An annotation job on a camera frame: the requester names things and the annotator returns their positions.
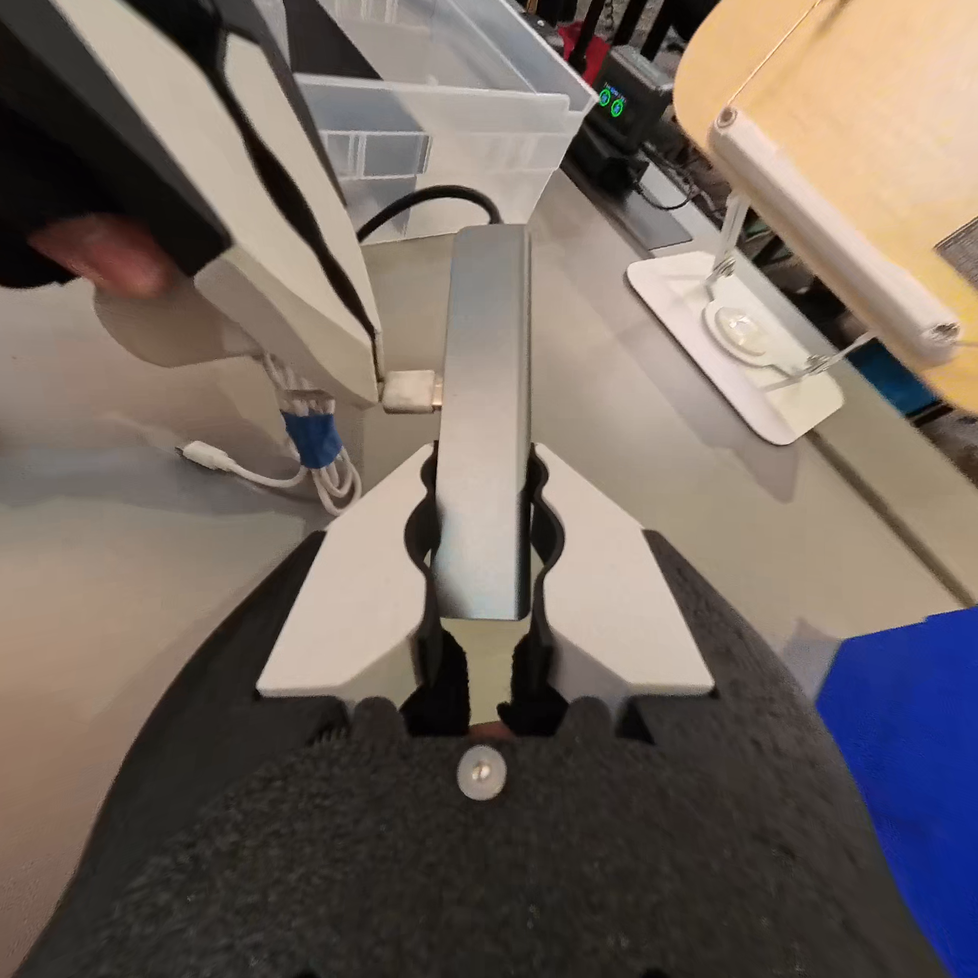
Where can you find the wooden book stand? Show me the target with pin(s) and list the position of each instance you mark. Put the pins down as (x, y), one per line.
(840, 114)

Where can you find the blue tape band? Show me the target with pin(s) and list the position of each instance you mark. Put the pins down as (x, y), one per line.
(309, 439)

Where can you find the grey metal USB hub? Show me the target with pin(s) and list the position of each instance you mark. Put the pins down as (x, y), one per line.
(481, 382)

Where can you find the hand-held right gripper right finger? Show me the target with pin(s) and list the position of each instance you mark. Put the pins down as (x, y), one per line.
(619, 611)

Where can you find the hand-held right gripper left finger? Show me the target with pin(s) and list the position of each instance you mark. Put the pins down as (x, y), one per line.
(359, 603)

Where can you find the clear plastic bin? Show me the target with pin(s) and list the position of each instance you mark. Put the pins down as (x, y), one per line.
(496, 130)

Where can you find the black charger with green lights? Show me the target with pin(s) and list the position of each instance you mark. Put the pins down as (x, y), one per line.
(649, 92)

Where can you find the person's left hand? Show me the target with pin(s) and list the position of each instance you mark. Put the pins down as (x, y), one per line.
(107, 252)

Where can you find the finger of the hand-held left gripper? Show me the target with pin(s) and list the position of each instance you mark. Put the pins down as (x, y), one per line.
(252, 252)
(305, 176)

